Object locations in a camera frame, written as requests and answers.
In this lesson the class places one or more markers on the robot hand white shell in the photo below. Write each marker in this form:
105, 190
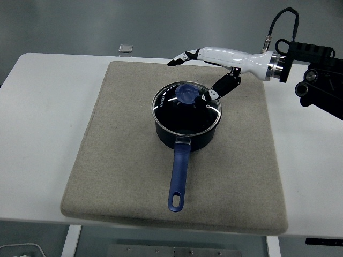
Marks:
230, 57

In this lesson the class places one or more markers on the glass pot lid blue knob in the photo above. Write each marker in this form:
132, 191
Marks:
185, 92

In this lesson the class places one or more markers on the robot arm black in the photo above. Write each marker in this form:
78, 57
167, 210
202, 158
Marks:
321, 80

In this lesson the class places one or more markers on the small silver floor plate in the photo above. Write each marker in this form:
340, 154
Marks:
125, 48

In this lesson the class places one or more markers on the beige fabric mat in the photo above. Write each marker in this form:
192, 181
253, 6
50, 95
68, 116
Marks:
120, 160

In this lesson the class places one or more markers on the white table leg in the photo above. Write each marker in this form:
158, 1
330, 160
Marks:
70, 242
273, 247

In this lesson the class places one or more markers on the black bar under table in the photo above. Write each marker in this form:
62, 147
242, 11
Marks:
324, 241

